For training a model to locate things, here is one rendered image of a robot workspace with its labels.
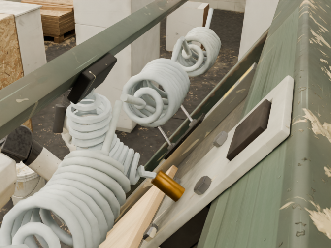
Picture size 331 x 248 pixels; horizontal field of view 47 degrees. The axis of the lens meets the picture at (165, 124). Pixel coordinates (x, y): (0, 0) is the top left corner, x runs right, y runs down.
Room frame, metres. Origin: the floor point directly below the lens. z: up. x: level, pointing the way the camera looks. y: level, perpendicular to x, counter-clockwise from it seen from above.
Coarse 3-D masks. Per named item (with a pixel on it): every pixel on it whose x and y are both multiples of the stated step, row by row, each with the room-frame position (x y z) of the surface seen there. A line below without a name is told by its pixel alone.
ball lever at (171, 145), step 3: (159, 126) 1.08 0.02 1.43; (159, 129) 1.07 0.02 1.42; (162, 132) 1.06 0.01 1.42; (165, 135) 1.05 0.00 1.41; (165, 138) 1.04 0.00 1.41; (168, 141) 1.03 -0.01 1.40; (168, 144) 1.03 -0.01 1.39; (171, 144) 1.02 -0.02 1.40; (174, 144) 1.02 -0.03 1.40; (168, 147) 1.02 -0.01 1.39; (171, 147) 1.01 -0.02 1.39; (168, 150) 1.01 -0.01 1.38
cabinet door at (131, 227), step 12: (156, 192) 0.84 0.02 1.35; (144, 204) 0.87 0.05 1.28; (156, 204) 0.78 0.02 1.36; (132, 216) 0.88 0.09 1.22; (144, 216) 0.74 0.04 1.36; (120, 228) 0.89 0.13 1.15; (132, 228) 0.75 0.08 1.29; (144, 228) 0.69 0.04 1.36; (108, 240) 0.91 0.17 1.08; (120, 240) 0.76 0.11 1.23; (132, 240) 0.64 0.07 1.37
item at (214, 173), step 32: (96, 64) 0.28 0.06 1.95; (96, 96) 0.29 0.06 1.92; (288, 96) 0.26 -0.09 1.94; (96, 128) 0.28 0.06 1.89; (288, 128) 0.22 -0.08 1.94; (128, 160) 0.28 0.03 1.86; (224, 160) 0.26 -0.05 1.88; (256, 160) 0.22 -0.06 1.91; (192, 192) 0.26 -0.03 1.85; (160, 224) 0.26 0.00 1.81; (192, 224) 0.25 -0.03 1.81
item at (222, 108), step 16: (256, 64) 0.97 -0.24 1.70; (240, 80) 0.95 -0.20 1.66; (240, 96) 0.94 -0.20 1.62; (208, 112) 1.00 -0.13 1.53; (224, 112) 0.95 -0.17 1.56; (208, 128) 0.96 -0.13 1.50; (192, 144) 0.98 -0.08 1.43; (176, 160) 0.99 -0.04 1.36; (144, 192) 1.02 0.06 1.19; (128, 208) 1.04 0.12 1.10
